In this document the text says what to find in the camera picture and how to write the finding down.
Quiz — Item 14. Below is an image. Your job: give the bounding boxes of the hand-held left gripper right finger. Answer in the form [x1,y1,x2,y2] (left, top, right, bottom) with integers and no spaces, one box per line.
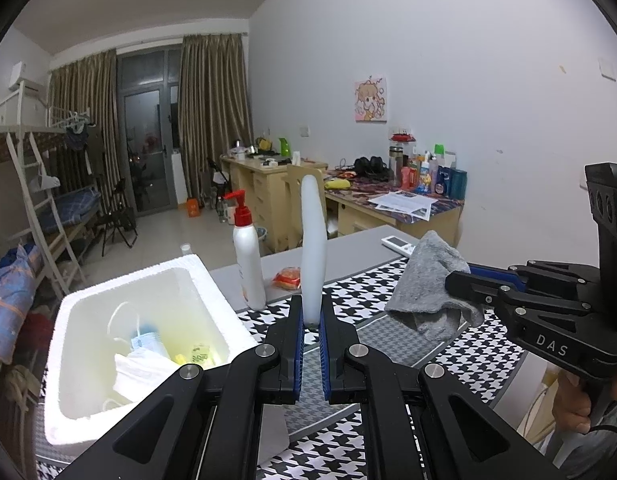
[317,296,571,480]

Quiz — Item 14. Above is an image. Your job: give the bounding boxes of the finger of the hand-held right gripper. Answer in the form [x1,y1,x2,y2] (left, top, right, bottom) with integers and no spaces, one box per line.
[445,270,526,318]
[467,261,529,286]

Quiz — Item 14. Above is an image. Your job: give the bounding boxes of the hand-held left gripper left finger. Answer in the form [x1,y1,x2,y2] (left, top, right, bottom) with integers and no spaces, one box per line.
[53,296,305,480]

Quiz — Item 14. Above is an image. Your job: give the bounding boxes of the grey towel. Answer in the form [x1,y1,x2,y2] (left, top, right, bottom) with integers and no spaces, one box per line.
[385,230,484,338]

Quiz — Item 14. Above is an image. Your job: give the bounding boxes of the white foam box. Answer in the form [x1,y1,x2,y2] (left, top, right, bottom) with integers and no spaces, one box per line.
[43,254,262,453]

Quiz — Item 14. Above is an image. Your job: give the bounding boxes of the person's right forearm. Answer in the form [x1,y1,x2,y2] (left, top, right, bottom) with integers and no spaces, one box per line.
[535,422,617,480]

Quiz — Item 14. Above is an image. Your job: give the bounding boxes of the person's right hand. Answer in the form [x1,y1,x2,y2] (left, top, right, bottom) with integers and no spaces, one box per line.
[552,367,609,433]

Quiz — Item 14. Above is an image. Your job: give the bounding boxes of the black white houndstooth mat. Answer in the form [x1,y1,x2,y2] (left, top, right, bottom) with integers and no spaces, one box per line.
[33,255,531,480]

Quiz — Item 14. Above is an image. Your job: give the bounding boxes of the white remote control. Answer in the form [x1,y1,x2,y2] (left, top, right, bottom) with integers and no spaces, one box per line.
[381,235,418,255]

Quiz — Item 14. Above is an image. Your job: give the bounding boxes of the orange snack packet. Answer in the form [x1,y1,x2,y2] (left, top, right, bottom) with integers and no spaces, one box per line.
[272,266,303,291]

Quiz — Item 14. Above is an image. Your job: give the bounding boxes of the white printed papers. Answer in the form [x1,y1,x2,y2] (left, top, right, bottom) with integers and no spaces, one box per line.
[368,190,438,222]

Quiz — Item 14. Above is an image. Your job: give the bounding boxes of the yellow packet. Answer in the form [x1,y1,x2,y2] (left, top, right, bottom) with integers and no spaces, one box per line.
[176,342,214,365]

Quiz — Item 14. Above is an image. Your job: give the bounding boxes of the white red pump bottle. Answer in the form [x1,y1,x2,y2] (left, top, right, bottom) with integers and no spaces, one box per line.
[222,190,268,311]

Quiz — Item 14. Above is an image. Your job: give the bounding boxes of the cluster of toiletry bottles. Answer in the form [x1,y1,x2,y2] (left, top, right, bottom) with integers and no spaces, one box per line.
[387,132,468,200]

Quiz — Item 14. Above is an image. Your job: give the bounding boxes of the blue face mask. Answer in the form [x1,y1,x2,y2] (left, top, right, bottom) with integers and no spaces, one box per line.
[131,330,169,358]

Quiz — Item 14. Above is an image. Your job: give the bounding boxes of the black headphones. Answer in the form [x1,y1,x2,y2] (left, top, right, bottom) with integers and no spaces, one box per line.
[353,156,389,178]

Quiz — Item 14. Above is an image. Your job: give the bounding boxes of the wooden chair with smiley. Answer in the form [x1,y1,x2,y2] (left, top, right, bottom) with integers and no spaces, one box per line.
[287,164,329,251]

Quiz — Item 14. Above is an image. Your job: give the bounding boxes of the white face mask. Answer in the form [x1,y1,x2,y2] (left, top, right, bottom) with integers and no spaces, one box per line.
[106,352,182,406]

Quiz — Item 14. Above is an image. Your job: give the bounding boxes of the light wooden desk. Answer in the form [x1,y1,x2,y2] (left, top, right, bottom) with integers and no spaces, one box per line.
[221,155,329,256]

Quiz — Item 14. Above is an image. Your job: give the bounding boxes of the black folded cart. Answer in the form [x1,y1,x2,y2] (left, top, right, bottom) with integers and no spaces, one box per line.
[203,157,229,208]

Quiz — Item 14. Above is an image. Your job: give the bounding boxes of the black folding chair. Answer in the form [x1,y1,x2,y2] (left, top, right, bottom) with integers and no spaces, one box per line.
[96,177,139,256]

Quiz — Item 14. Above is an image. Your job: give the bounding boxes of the brown curtain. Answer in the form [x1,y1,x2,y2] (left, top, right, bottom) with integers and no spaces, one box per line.
[48,49,118,201]
[178,34,254,208]

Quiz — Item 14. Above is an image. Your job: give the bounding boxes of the red cloth bundle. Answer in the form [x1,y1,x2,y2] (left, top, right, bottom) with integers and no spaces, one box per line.
[23,310,54,356]

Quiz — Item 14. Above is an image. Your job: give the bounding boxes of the glass balcony door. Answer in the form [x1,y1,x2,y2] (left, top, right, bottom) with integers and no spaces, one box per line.
[116,42,184,213]

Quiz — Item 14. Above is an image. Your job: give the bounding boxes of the blue checked bed sheet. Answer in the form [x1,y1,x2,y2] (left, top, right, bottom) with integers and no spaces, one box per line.
[53,187,102,223]

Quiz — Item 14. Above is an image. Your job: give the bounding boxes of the olive cloth pile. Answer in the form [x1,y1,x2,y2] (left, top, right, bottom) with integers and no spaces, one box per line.
[3,360,44,411]

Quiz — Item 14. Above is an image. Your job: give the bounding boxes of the blue plaid quilt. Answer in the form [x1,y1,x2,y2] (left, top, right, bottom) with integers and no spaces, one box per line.
[0,245,42,363]

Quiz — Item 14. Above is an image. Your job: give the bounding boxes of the white metal bed ladder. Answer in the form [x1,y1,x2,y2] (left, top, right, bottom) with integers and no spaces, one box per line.
[6,130,86,296]

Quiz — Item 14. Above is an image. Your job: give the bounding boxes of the hanging dark clothes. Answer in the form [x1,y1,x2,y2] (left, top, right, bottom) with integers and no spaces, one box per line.
[63,115,96,153]

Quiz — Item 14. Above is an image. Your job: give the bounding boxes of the white metal bunk bed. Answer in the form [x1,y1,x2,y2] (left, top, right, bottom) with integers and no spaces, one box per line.
[0,80,89,361]
[46,105,104,241]

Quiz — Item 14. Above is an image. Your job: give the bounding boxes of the white air conditioner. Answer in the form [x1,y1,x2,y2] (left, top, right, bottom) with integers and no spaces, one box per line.
[8,61,52,96]

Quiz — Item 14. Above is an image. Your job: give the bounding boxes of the cartoon wall poster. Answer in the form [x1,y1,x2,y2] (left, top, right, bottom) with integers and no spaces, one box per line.
[354,77,389,123]

